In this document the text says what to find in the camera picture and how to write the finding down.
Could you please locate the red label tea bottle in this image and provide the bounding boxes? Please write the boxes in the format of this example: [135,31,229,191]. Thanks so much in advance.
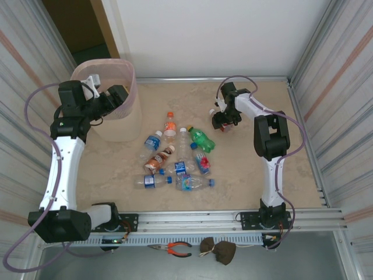
[209,108,234,134]

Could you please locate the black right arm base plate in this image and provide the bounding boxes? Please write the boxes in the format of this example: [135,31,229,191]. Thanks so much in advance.
[240,210,294,232]

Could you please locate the brown wooden board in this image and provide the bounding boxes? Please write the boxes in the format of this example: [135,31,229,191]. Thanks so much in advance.
[89,0,121,61]

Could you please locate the brown coffee drink bottle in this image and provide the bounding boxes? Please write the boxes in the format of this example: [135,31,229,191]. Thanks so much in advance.
[142,145,176,175]

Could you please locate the blue label bottle white cap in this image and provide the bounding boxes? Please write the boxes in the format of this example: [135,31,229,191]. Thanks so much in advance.
[139,130,163,160]

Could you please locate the white slotted cable duct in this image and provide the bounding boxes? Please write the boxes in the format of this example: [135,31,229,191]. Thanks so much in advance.
[39,233,265,249]

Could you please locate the blue-capped bottle red flower label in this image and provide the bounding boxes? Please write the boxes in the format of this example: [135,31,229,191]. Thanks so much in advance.
[189,142,212,176]

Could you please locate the aluminium frame bar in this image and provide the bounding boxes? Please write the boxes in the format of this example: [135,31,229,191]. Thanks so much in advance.
[135,76,292,85]

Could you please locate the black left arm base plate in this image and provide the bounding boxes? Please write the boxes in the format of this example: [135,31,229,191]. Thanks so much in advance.
[86,213,139,233]

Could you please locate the grey metal tray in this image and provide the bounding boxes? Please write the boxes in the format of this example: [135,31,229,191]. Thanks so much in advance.
[22,232,361,280]

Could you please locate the orange soda bottle orange cap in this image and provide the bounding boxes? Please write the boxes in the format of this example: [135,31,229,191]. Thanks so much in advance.
[163,111,178,143]

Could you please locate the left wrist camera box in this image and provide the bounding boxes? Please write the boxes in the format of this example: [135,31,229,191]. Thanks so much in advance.
[86,74,101,99]

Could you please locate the beige plastic waste bin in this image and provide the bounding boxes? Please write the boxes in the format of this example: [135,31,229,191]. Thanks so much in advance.
[69,58,143,143]

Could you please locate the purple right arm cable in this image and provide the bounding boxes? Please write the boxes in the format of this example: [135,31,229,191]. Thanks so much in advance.
[215,75,305,251]

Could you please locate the pink trash bin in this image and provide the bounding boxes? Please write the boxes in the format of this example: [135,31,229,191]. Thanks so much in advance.
[69,58,138,120]

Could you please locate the unlabelled clear bottle white cap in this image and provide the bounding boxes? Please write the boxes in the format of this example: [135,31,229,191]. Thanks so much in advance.
[177,127,191,163]

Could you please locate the orange handled pliers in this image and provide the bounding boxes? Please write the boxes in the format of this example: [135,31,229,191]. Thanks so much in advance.
[147,241,193,258]

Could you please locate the aluminium mounting rail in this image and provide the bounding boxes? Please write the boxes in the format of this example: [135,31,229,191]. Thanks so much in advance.
[30,207,349,234]

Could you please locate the green soda bottle yellow cap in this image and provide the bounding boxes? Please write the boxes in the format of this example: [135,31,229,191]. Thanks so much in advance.
[186,125,217,155]

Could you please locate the blue-capped bottle colourful label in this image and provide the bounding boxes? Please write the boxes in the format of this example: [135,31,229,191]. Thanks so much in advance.
[174,174,217,193]

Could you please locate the brown cloth pouch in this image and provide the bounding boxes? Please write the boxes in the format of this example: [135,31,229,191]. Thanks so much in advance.
[199,236,237,267]

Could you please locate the blue-capped clear bottle blue label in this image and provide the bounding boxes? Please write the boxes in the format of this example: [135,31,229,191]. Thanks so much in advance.
[159,159,196,177]
[133,174,174,189]

